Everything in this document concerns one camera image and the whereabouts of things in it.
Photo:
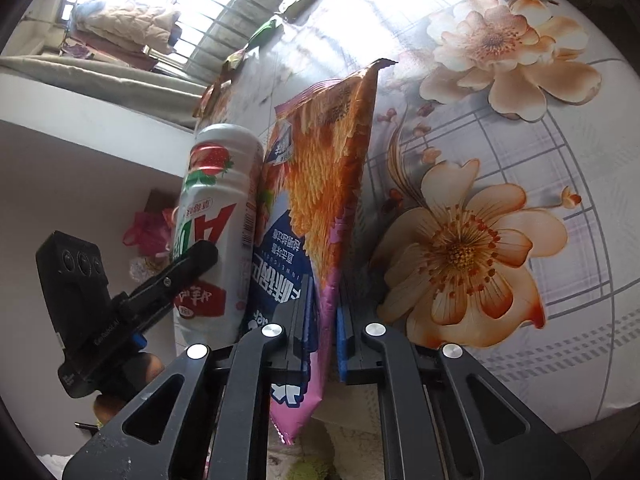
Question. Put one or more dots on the folded beige quilt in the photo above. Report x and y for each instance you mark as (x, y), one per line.
(130, 27)

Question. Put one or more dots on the orange purple snack bag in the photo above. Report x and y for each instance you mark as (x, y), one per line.
(325, 185)

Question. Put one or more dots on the pink plastic bag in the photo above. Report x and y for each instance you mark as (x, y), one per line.
(147, 235)

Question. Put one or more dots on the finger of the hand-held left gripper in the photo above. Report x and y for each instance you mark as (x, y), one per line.
(185, 270)

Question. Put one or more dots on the yellow green snack packet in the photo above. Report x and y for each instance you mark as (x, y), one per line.
(235, 61)

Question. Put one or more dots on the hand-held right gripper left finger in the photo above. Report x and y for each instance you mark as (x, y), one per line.
(300, 330)

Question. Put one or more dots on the orange brown snack packet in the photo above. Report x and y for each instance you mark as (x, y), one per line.
(212, 100)

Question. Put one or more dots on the bright green snack packet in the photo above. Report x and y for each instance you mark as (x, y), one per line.
(265, 32)

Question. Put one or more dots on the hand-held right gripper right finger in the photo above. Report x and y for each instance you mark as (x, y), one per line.
(343, 345)

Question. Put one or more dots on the floral tablecloth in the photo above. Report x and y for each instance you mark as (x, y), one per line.
(500, 160)

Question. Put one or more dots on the person's left hand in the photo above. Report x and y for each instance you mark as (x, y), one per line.
(142, 372)

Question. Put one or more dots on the white plastic drink bottle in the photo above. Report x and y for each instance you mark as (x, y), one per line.
(220, 200)

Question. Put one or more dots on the beige curtain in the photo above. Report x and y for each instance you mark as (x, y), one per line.
(90, 85)

